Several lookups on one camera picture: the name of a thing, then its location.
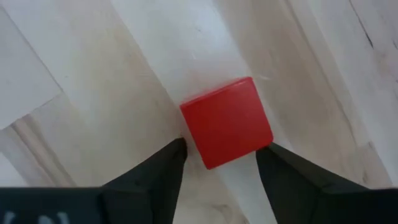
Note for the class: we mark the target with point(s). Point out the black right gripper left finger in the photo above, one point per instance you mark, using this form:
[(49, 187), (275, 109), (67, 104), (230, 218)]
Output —
[(146, 199)]

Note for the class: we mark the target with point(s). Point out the red block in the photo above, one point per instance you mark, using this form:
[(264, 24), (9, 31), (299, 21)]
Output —
[(227, 121)]

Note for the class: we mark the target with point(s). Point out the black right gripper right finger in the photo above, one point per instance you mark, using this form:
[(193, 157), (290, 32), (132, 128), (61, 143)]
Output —
[(304, 202)]

